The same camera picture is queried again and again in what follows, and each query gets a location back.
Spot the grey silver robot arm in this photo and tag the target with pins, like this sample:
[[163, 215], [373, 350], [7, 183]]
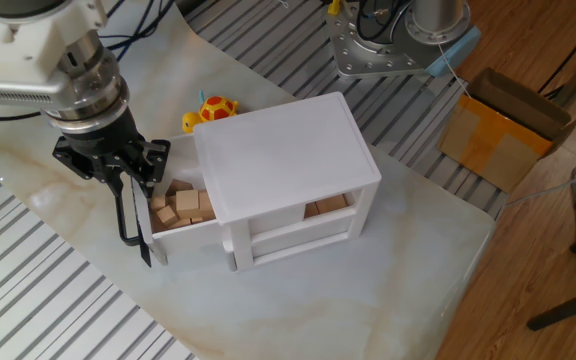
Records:
[[93, 85]]

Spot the taped open cardboard box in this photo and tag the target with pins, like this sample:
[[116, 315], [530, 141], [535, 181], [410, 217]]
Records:
[[488, 145]]

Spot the white plastic drawer cabinet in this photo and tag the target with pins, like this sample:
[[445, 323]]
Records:
[[288, 150]]

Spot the marble pattern table mat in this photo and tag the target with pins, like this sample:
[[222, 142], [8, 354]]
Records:
[[268, 310]]

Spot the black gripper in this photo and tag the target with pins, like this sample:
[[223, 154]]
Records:
[[100, 145]]

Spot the yellow toy turtle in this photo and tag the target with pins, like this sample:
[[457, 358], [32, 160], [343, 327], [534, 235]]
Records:
[[215, 109]]

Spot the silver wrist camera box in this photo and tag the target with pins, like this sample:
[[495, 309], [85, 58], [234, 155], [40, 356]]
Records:
[[18, 95]]

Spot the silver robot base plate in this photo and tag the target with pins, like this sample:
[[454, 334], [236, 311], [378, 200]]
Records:
[[363, 60]]

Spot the small yellow connector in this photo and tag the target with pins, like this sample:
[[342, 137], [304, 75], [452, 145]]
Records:
[[334, 7]]

